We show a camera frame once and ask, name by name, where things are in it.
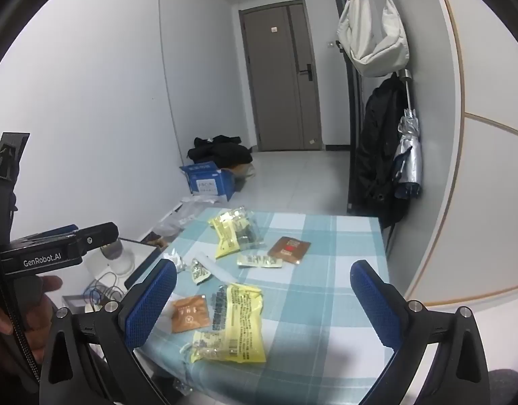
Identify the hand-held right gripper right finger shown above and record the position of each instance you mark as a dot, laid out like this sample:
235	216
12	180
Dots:
377	303

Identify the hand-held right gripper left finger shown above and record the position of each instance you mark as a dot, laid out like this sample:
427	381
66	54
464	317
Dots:
151	303

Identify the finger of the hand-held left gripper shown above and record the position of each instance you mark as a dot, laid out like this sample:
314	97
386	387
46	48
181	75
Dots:
98	236

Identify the orange sachet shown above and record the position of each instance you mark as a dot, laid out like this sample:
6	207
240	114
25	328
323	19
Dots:
190	314

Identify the pale yellow barcode wrapper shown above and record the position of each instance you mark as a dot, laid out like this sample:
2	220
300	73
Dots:
198	272

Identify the large yellow printed wrapper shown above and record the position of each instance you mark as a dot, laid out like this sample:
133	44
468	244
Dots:
238	325

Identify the brown sachet with red label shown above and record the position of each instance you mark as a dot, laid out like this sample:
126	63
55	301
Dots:
289	249

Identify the yellow and clear snack wrapper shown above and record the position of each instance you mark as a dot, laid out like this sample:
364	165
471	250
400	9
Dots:
229	232

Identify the person's left hand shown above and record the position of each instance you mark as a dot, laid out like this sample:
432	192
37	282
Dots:
41	303

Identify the grey cup with chopsticks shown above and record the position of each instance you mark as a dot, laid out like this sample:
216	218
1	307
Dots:
115	257

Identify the white box with dark side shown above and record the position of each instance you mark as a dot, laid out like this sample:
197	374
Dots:
147	257

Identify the silver foil wrapper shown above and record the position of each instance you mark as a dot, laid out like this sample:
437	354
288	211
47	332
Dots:
174	261

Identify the teal checked tablecloth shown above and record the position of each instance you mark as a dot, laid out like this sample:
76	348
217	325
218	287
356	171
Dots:
318	287

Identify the grey mailing bag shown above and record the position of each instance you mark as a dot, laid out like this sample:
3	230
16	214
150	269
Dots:
179	219

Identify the small pale snack wrapper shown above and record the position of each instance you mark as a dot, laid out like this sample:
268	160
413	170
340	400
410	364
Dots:
259	260

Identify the blue cardboard box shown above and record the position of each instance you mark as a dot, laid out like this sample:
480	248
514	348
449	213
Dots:
208	181

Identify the silver folded umbrella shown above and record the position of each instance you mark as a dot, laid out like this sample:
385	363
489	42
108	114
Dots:
409	160

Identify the black backpack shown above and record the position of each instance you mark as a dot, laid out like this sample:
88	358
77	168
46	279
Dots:
377	156

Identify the black bag on floor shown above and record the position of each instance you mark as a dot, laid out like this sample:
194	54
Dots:
221	147

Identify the brown paper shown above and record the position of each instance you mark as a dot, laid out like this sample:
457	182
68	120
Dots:
244	173

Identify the grey door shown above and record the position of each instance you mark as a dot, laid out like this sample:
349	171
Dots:
276	84

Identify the white fabric bag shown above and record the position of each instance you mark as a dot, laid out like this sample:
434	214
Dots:
371	33

